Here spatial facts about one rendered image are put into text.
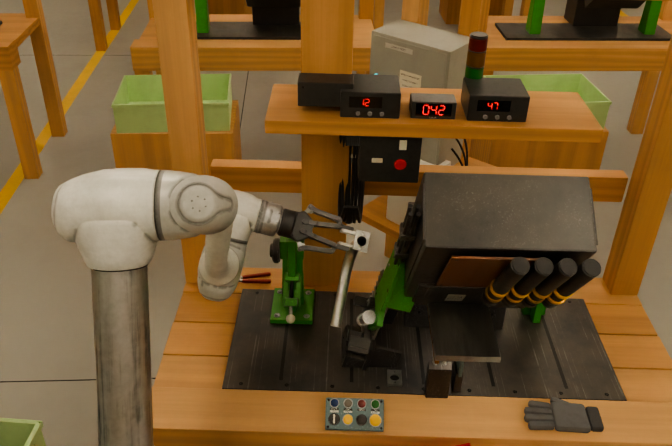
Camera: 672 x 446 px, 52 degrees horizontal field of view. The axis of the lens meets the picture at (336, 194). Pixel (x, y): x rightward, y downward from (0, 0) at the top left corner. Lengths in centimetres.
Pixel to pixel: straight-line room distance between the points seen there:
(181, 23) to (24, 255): 252
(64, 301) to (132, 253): 253
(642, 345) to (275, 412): 112
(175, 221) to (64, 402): 214
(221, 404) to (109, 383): 61
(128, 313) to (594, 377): 133
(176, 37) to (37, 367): 199
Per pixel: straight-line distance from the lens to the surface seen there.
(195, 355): 212
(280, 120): 186
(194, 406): 195
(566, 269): 149
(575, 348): 221
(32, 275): 405
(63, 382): 340
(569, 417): 198
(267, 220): 183
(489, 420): 195
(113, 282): 132
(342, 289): 198
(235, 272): 180
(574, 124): 198
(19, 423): 196
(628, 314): 243
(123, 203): 127
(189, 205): 122
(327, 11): 187
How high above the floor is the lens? 235
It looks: 32 degrees down
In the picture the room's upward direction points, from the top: 1 degrees clockwise
